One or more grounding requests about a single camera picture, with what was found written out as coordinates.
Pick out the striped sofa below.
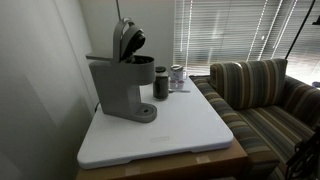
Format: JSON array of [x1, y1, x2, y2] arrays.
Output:
[[189, 58, 320, 180]]

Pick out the thin metal pole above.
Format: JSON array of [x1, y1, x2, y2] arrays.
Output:
[[115, 0, 122, 22]]

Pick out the black slanted pole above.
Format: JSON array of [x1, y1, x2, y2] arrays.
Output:
[[284, 0, 317, 61]]

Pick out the dark grey canister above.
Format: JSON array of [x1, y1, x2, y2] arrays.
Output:
[[152, 65, 170, 102]]

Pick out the white window blinds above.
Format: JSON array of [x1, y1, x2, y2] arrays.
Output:
[[172, 0, 320, 85]]

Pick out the white tumbler with lid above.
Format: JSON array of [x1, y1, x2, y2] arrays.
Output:
[[169, 64, 185, 83]]

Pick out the grey pod coffee maker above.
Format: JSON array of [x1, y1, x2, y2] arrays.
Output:
[[88, 17, 158, 124]]

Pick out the white plastic table board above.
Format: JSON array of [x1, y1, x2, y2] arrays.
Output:
[[76, 75, 235, 170]]

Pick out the brown table base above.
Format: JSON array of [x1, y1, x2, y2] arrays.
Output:
[[75, 137, 250, 180]]

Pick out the striped sofa cushion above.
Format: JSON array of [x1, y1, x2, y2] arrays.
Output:
[[209, 58, 289, 111]]

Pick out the metal spoon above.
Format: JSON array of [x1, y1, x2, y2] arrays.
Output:
[[168, 88, 192, 94]]

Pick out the black metal stand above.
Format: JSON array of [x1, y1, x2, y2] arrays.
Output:
[[284, 124, 320, 180]]

